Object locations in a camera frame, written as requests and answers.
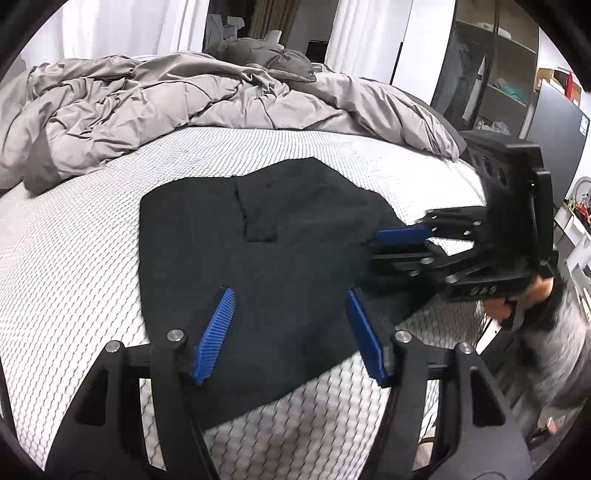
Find person's right hand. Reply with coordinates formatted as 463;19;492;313
480;276;557;334

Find white curtain left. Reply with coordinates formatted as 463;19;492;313
20;0;209;66

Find black pants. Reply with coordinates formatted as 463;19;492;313
139;158;435;429

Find white curtain right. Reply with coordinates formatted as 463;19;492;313
325;0;456;103

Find grey duvet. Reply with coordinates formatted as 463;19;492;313
1;52;466;195

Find dark grey pillow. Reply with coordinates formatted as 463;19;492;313
205;37;317;83

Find dark glass wardrobe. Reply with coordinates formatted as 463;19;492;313
428;0;591;206

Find white curtain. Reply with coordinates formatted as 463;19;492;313
20;0;209;66
325;0;456;103

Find white patterned mattress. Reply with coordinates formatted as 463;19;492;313
1;127;483;479

